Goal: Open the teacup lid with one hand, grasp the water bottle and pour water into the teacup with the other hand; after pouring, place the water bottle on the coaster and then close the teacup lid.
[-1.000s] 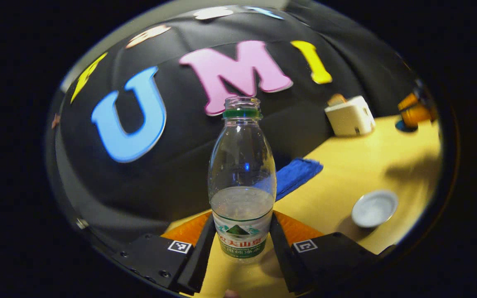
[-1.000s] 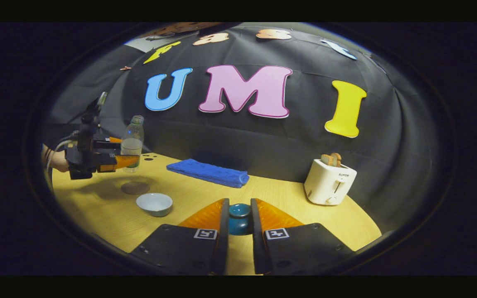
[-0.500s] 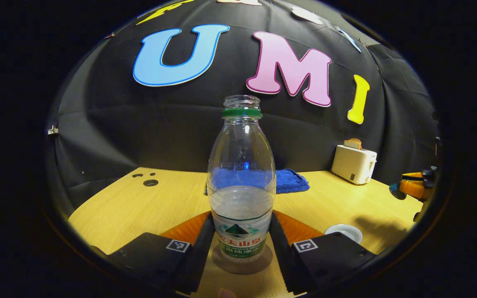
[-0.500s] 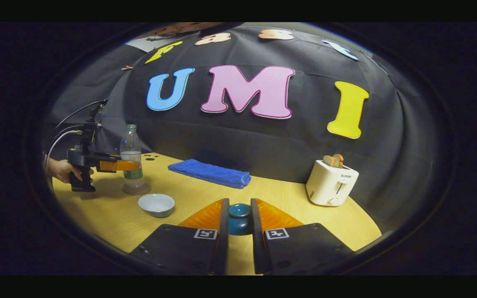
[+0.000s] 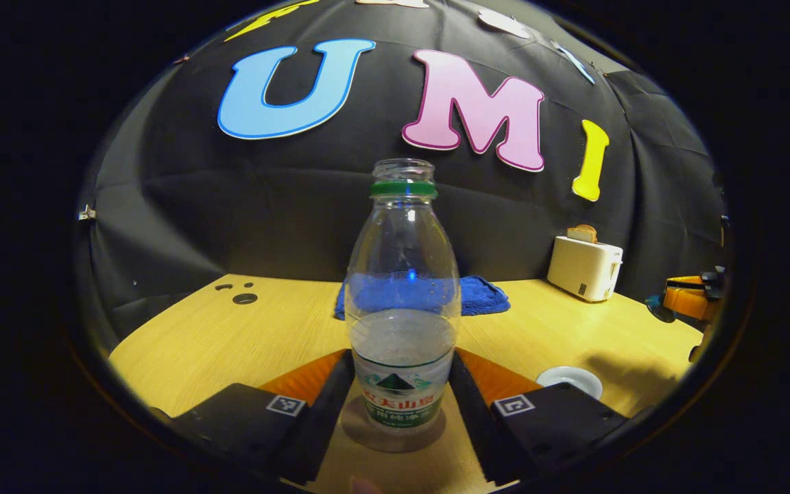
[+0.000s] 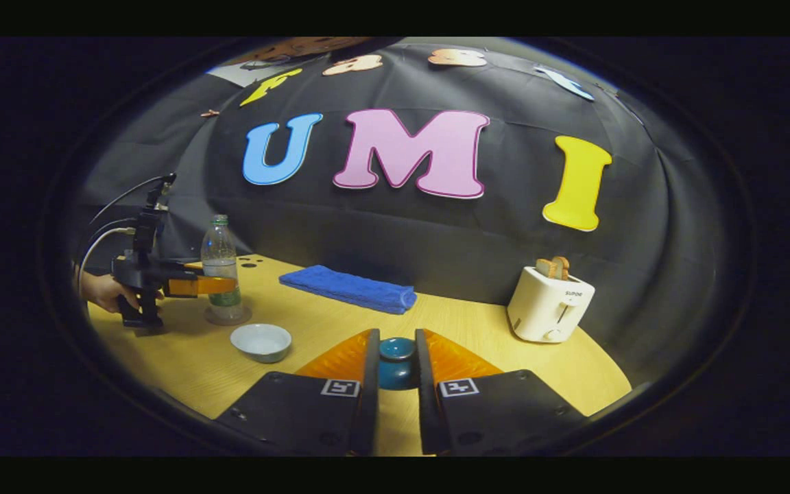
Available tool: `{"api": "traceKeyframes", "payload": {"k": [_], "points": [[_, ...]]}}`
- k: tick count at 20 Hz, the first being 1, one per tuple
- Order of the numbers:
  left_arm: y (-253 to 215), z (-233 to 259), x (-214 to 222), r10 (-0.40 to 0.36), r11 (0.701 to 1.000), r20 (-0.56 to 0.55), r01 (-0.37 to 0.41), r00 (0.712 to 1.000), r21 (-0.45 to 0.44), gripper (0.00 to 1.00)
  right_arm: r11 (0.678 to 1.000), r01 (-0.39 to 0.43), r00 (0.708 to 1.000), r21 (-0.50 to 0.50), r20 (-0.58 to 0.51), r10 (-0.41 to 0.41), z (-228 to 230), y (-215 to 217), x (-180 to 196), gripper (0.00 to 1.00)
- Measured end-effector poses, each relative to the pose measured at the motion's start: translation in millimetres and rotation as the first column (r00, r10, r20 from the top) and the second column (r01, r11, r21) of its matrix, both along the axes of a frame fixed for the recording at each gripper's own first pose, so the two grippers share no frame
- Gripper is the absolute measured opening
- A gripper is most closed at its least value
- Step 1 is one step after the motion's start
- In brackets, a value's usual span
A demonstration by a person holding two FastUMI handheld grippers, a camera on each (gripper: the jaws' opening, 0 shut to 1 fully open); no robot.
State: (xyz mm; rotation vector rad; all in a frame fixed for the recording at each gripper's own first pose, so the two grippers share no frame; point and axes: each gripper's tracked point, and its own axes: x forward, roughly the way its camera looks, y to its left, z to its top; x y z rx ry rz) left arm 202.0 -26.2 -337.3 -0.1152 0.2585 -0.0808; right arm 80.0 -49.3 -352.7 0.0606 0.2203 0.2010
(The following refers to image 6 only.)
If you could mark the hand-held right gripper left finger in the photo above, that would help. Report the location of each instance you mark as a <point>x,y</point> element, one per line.
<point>369,412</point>

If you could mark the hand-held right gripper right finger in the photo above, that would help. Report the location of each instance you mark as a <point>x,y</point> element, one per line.
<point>426,418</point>

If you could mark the white toaster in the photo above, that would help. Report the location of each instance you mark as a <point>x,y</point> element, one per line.
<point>549,309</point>

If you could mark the clear plastic water bottle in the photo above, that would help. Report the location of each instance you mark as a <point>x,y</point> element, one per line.
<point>220,250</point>

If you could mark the teal teacup lid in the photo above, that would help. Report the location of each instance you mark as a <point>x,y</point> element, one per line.
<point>397,367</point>

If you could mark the blue folded towel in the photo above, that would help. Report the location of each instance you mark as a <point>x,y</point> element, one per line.
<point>350,289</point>

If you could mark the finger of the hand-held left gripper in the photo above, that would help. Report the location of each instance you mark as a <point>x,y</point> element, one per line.
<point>213,285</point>
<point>194,265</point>

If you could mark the white teacup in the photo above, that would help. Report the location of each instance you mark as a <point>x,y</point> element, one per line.
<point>261,343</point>

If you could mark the black backdrop cloth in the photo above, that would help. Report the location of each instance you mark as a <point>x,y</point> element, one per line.
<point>436,240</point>

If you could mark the toast slice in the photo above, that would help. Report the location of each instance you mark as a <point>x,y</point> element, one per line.
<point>553,267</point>

